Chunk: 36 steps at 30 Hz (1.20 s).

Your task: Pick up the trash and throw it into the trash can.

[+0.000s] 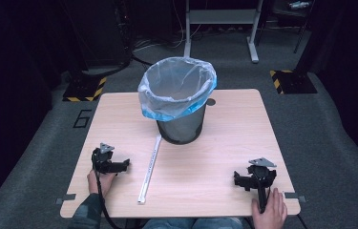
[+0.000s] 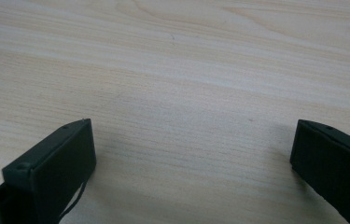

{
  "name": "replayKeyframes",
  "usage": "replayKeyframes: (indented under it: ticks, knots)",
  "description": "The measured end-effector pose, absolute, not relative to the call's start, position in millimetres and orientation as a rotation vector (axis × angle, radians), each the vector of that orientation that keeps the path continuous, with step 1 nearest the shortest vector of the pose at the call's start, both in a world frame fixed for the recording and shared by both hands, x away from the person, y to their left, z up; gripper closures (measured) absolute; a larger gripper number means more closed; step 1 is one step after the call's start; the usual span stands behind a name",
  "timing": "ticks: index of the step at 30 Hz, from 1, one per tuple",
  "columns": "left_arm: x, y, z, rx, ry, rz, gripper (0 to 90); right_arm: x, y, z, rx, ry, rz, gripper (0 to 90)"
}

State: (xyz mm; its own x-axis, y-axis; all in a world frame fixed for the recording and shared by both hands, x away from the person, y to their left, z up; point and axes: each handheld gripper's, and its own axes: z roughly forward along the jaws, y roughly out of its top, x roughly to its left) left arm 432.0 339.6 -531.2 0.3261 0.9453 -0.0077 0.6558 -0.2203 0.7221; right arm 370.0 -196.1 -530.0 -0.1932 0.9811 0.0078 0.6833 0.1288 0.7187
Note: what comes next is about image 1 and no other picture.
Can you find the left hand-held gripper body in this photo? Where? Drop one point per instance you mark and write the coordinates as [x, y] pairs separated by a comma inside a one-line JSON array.
[[102, 156]]

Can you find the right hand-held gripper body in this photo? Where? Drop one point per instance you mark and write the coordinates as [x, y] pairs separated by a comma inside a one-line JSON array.
[[261, 174]]

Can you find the person's left hand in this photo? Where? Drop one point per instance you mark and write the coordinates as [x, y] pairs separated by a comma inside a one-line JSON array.
[[105, 183]]

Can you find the person's right hand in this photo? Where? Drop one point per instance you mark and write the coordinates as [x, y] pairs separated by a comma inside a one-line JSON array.
[[272, 211]]

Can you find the long white plastic strip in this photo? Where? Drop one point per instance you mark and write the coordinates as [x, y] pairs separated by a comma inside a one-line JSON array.
[[149, 170]]

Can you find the grey tape piece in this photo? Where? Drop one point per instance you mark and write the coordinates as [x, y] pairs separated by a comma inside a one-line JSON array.
[[67, 198], [294, 196]]

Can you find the person's legs in jeans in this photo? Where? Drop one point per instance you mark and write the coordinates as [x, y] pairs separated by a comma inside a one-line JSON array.
[[195, 223]]

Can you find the dark mesh trash bin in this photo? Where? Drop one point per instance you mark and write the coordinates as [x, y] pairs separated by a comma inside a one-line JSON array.
[[182, 127]]

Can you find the translucent plastic bin bag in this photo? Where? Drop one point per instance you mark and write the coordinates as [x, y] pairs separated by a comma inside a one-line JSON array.
[[173, 86]]

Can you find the black yellow striped base plate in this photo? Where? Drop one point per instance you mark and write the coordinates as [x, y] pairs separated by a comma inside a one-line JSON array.
[[82, 90], [294, 82]]

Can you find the white metal desk frame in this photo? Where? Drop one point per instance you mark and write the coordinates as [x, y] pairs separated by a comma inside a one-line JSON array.
[[221, 16]]

